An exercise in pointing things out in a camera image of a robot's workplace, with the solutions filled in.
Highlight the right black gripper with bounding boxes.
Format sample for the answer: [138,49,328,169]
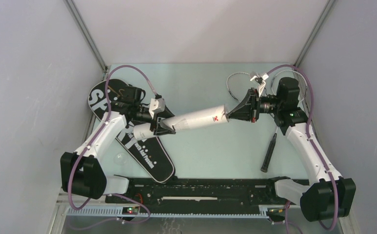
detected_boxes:
[227,88,282,123]

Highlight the white shuttlecock tube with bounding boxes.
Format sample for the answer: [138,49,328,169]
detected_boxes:
[132,105,229,140]

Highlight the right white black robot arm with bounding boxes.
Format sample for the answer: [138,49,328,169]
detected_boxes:
[227,75,356,222]

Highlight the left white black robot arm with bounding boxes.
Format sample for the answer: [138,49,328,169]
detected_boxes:
[60,84,175,203]

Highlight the left white badminton racket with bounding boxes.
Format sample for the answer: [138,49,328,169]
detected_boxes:
[226,72,279,173]

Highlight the white badminton racket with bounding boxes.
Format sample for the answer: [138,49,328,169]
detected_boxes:
[270,69,307,102]
[226,72,279,173]

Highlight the right white badminton racket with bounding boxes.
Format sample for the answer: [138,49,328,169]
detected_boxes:
[270,69,307,102]

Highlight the black racket cover bag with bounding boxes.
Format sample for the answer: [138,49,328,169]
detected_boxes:
[88,81,176,183]

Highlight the left electronics board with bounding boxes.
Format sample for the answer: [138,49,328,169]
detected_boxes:
[122,206,140,215]

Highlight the electronics board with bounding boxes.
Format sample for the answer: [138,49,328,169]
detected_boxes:
[267,209,285,224]
[122,206,140,215]

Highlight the right electronics board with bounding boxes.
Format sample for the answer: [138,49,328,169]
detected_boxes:
[267,209,285,224]

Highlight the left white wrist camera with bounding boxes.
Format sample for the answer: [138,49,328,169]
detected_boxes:
[149,98,166,119]

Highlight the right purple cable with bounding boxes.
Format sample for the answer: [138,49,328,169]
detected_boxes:
[265,64,339,232]

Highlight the purple cable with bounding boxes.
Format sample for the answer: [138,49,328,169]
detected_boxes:
[265,64,339,232]
[67,65,160,211]

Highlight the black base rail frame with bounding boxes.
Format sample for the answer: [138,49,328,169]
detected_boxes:
[83,178,300,218]

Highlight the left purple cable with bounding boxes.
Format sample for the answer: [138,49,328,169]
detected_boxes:
[67,65,160,211]

